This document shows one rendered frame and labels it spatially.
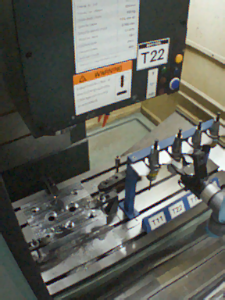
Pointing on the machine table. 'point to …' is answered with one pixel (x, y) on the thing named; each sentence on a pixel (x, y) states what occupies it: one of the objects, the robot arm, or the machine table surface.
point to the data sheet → (104, 32)
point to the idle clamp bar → (112, 182)
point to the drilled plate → (80, 222)
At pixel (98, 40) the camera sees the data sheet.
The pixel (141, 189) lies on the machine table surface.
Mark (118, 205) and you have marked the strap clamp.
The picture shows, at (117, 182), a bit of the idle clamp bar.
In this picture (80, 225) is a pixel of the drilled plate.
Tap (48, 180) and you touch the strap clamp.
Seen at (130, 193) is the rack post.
